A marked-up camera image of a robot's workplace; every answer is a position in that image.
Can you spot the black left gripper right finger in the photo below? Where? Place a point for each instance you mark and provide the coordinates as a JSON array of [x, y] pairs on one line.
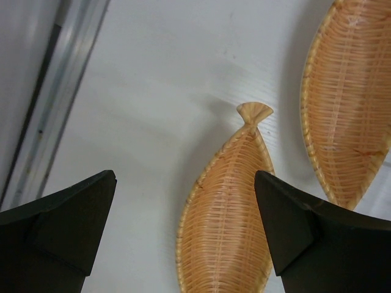
[[317, 246]]

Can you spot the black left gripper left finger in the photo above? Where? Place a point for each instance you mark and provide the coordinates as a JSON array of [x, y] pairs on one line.
[[50, 244]]

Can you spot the fish-shaped woven plate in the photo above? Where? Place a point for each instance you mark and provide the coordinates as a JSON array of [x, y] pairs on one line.
[[221, 244], [345, 99]]

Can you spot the aluminium table edge rail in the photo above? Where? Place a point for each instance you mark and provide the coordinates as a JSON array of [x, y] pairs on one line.
[[70, 45]]

